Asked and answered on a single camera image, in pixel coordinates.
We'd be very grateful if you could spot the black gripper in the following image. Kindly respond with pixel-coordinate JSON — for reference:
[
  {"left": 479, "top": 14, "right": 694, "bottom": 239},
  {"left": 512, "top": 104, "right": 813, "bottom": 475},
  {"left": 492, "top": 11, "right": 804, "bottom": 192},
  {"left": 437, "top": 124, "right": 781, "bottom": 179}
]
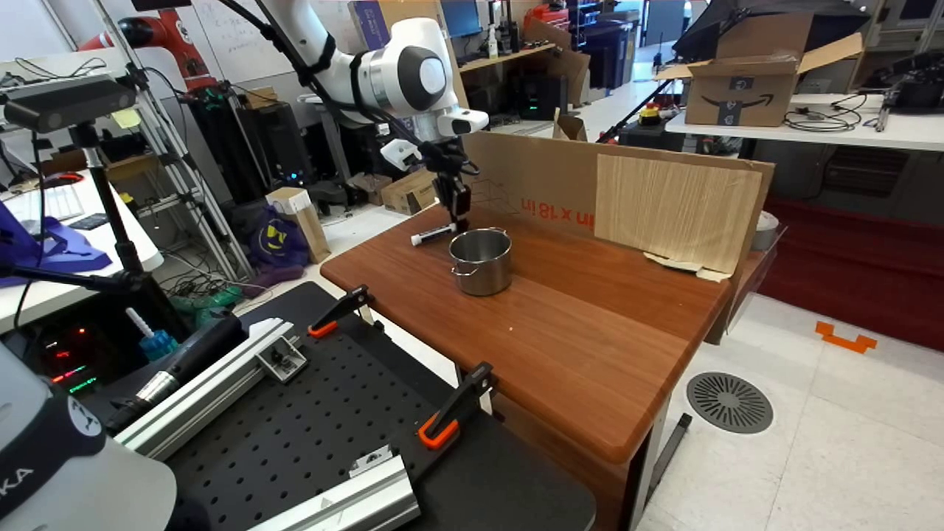
[{"left": 421, "top": 139, "right": 479, "bottom": 231}]

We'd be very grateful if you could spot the black and white marker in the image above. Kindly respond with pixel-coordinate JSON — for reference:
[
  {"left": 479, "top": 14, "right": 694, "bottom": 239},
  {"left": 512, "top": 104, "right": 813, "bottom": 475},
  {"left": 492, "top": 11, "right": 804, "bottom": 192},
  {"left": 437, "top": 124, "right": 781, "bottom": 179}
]
[{"left": 411, "top": 223, "right": 456, "bottom": 248}]

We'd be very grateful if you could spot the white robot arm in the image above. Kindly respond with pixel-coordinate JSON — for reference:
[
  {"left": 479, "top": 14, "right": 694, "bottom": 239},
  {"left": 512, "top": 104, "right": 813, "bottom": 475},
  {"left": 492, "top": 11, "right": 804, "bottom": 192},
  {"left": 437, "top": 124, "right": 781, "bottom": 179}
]
[{"left": 222, "top": 0, "right": 489, "bottom": 231}]

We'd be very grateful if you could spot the small steel pot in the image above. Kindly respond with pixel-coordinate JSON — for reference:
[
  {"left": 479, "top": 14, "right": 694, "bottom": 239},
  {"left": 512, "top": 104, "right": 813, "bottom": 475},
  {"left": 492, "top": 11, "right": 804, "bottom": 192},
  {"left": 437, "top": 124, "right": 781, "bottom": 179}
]
[{"left": 449, "top": 226, "right": 512, "bottom": 298}]

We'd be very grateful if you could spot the orange floor marker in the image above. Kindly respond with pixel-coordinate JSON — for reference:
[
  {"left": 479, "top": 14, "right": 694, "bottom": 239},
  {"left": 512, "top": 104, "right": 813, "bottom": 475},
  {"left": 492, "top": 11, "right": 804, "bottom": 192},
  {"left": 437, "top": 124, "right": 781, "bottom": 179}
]
[{"left": 813, "top": 322, "right": 875, "bottom": 354}]

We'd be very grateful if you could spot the large cardboard sheet barrier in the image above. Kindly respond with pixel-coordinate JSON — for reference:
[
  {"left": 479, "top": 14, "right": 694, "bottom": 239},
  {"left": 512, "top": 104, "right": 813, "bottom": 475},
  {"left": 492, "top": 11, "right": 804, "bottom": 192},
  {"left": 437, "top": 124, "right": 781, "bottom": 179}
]
[{"left": 459, "top": 130, "right": 778, "bottom": 282}]

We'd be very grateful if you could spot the far black orange clamp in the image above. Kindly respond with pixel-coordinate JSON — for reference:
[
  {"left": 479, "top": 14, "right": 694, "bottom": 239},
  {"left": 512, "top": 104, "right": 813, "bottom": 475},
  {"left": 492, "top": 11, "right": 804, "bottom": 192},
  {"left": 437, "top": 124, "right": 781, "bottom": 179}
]
[{"left": 306, "top": 285, "right": 372, "bottom": 340}]

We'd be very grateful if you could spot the black orange clamp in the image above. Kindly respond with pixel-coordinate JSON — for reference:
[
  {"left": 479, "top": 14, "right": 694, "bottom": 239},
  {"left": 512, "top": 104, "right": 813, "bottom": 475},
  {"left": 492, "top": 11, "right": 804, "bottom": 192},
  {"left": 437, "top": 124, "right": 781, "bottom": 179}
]
[
  {"left": 306, "top": 285, "right": 372, "bottom": 340},
  {"left": 417, "top": 362, "right": 496, "bottom": 452}
]

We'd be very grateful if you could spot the wooden desk with metal leg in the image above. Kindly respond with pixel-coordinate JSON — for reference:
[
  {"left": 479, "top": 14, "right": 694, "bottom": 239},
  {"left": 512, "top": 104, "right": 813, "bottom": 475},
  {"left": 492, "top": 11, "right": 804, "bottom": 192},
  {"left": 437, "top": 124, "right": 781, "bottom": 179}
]
[{"left": 321, "top": 210, "right": 744, "bottom": 531}]

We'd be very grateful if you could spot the black perforated breadboard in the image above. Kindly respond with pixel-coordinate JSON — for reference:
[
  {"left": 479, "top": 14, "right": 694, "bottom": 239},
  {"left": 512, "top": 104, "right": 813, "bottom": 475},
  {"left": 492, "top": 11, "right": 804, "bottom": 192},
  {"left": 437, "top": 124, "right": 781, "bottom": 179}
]
[{"left": 167, "top": 282, "right": 595, "bottom": 531}]

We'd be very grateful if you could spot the near black orange clamp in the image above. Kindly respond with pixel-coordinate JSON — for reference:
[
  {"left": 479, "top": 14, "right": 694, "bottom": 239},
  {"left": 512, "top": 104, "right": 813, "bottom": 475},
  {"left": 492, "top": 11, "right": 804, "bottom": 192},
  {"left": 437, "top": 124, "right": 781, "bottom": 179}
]
[{"left": 417, "top": 362, "right": 496, "bottom": 452}]

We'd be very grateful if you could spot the light wood panel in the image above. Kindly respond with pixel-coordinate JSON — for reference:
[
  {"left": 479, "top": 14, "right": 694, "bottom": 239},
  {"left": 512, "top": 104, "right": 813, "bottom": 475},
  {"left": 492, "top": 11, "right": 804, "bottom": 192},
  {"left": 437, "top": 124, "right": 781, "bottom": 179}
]
[{"left": 594, "top": 154, "right": 774, "bottom": 282}]

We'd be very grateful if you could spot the open cardboard amazon box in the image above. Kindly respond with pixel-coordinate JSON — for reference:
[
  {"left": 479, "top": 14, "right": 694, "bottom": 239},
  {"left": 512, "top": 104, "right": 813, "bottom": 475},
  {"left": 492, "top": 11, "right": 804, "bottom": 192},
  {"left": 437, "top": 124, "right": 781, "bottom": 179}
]
[{"left": 660, "top": 29, "right": 862, "bottom": 126}]

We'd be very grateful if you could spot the round floor drain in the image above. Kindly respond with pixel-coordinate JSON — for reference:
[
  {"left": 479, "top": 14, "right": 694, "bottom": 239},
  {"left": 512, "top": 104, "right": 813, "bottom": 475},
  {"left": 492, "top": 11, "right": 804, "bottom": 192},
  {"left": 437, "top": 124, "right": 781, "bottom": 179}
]
[{"left": 686, "top": 371, "right": 774, "bottom": 434}]

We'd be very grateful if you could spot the white lab table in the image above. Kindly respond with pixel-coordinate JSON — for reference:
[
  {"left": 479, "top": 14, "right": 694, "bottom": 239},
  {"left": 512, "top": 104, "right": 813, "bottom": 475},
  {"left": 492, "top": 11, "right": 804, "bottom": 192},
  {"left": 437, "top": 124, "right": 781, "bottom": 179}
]
[{"left": 667, "top": 93, "right": 944, "bottom": 154}]

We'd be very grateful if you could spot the blue cloth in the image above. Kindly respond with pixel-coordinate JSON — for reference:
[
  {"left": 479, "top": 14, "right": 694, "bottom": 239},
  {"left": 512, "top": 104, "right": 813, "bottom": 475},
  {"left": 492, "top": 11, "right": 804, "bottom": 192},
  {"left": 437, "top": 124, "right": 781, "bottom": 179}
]
[{"left": 0, "top": 207, "right": 110, "bottom": 285}]

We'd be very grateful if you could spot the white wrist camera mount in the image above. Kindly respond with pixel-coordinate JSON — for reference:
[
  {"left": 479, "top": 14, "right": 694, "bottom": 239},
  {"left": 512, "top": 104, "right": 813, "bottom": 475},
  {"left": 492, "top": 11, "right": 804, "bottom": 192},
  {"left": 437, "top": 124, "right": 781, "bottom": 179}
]
[{"left": 378, "top": 121, "right": 421, "bottom": 172}]

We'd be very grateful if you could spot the far aluminium extrusion rail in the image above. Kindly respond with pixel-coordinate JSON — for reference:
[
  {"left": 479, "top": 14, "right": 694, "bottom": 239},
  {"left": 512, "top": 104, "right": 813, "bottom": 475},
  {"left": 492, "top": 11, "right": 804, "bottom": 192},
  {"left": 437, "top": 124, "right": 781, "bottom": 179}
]
[{"left": 114, "top": 318, "right": 306, "bottom": 459}]

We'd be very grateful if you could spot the aluminium extrusion rail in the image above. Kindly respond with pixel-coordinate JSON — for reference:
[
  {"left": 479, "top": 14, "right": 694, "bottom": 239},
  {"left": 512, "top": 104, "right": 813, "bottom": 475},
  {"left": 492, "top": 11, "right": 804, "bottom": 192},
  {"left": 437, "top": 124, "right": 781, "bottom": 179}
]
[
  {"left": 114, "top": 318, "right": 306, "bottom": 459},
  {"left": 250, "top": 446, "right": 421, "bottom": 531}
]

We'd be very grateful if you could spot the near aluminium extrusion rail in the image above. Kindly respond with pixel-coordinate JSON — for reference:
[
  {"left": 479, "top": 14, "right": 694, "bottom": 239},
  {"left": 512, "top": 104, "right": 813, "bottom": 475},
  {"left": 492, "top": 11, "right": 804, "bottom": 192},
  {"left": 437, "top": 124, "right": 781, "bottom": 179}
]
[{"left": 250, "top": 446, "right": 421, "bottom": 531}]

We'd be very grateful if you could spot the black camera on tripod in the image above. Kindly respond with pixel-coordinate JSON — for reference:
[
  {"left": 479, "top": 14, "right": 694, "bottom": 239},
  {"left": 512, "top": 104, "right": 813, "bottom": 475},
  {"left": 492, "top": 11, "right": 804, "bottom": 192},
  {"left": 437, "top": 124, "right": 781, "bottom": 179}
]
[{"left": 0, "top": 76, "right": 153, "bottom": 326}]

